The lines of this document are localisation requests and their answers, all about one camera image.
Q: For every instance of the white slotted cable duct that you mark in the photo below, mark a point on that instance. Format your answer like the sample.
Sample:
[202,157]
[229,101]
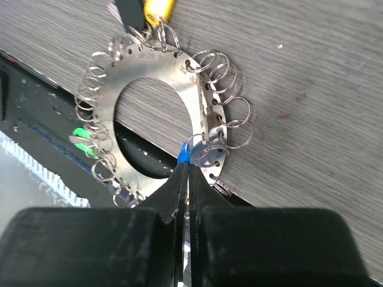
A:
[56,188]

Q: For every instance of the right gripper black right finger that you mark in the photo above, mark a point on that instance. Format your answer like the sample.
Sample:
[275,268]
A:
[268,246]

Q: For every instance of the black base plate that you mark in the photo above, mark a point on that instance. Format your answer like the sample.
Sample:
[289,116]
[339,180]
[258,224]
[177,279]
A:
[40,127]

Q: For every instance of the yellow plastic key tag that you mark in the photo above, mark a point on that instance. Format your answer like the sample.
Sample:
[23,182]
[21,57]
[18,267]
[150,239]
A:
[156,9]

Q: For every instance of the blue key tag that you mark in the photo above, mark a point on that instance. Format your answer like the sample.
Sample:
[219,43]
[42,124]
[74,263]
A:
[184,155]

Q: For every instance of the green plastic key tag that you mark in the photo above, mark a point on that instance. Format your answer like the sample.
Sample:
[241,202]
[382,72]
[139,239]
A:
[82,139]

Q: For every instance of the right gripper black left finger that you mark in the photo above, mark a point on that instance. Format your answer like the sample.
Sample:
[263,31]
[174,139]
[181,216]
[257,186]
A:
[141,246]

